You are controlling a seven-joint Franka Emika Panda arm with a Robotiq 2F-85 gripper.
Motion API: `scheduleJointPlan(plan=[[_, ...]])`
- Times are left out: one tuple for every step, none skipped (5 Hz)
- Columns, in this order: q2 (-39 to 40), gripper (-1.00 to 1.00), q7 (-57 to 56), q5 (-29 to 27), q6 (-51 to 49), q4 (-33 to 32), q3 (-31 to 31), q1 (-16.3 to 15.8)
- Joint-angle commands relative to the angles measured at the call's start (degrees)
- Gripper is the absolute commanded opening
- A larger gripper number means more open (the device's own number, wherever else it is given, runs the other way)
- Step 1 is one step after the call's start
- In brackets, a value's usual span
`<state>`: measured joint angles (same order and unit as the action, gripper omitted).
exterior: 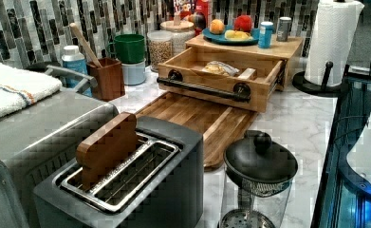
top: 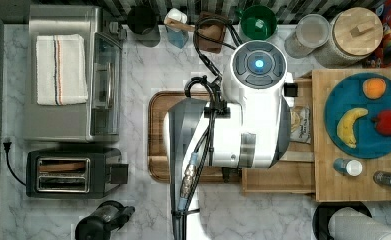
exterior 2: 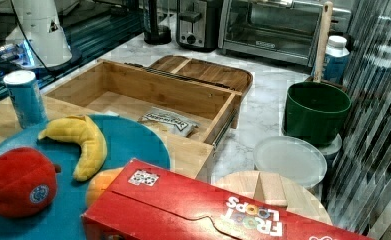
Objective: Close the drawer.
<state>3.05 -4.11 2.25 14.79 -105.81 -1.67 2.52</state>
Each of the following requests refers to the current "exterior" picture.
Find wooden drawer with black handle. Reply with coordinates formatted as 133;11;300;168
157;47;285;112

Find bagged bread in drawer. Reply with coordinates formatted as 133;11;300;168
202;61;239;76

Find wooden drawer cabinet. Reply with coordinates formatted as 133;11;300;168
186;34;303;91

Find wooden cutting board tray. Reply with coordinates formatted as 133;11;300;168
136;92;258;171

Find light blue mug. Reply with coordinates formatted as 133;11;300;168
121;62;146;86

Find grey two-slot toaster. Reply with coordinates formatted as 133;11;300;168
34;116;203;228

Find glass jar with grains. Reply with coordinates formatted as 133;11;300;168
147;30;173;72

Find glass jar with wooden lid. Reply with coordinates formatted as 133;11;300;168
160;20;195;55

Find teal plate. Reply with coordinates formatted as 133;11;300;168
202;28;258;46

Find green mug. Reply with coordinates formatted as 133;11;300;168
106;34;145;64

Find brown wooden utensil holder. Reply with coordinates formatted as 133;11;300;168
86;58;125;102

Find glass french press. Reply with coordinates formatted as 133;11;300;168
217;130;298;228

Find orange fruit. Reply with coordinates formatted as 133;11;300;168
209;19;225;35

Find yellow banana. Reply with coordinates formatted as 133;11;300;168
225;29;251;41

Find wooden toast slice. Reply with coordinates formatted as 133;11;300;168
76;112;138;190

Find red cereal box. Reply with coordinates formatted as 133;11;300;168
174;0;209;35

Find red fruit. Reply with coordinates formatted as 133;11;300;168
233;15;252;32

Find blue can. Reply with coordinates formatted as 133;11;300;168
258;21;273;48

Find black paper towel holder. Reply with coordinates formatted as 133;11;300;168
292;61;345;98

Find wooden spoon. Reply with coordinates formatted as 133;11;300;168
69;23;102;68

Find blue white bottle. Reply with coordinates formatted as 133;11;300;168
62;46;92;97

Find grey can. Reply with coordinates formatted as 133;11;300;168
276;16;292;42

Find stainless toaster oven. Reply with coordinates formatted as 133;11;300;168
0;65;121;228

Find paper towel roll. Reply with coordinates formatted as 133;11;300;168
305;0;364;86

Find white folded towel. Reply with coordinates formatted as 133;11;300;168
0;63;62;118

